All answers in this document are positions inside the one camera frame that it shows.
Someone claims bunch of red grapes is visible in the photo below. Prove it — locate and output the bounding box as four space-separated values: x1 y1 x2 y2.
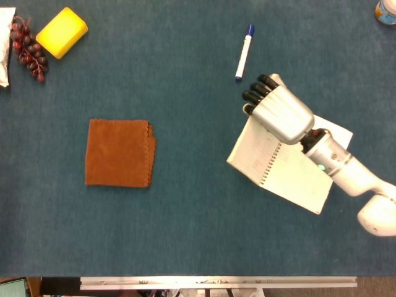
9 15 50 85

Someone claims yellow spiral notebook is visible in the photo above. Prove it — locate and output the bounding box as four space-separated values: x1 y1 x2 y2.
226 114 354 215

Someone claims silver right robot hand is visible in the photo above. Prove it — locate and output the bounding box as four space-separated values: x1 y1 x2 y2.
241 73 315 145

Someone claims blue labelled cup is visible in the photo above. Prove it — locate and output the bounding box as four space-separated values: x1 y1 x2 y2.
375 0 396 26

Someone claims brown folded cloth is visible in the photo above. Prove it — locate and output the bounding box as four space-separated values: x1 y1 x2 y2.
84 118 158 188

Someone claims green screen device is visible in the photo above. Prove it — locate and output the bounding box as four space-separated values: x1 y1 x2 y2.
0 278 29 297

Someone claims blue white marker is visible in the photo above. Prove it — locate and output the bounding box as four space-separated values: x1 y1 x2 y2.
235 24 256 83

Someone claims white plastic packet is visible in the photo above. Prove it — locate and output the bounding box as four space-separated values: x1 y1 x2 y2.
0 7 16 88

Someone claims aluminium frame rail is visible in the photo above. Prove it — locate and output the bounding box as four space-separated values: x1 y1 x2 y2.
79 276 358 291

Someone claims yellow plastic box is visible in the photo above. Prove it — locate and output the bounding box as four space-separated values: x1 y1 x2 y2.
35 7 89 60

